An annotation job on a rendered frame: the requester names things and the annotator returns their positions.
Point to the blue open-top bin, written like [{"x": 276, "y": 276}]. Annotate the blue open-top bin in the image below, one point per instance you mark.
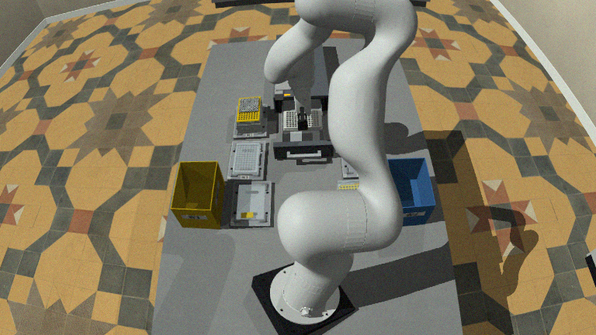
[{"x": 413, "y": 183}]

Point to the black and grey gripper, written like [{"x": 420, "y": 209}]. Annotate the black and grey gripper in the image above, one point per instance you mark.
[{"x": 301, "y": 106}]

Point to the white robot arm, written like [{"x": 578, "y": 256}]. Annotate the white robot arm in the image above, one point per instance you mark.
[{"x": 316, "y": 225}]

